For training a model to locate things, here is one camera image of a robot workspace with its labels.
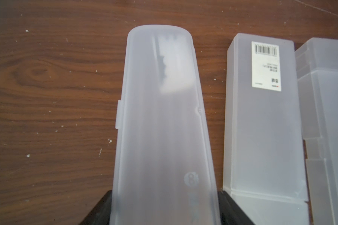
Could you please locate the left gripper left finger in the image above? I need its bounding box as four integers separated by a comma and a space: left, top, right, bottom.
80, 190, 112, 225

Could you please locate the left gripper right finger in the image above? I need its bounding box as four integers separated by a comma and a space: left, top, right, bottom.
217, 190, 254, 225

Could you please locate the clear rounded pencil case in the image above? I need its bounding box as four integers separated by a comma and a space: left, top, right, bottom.
110, 25, 221, 225

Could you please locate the clear pencil case with label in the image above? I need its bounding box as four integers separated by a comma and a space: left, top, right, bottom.
295, 38, 338, 225

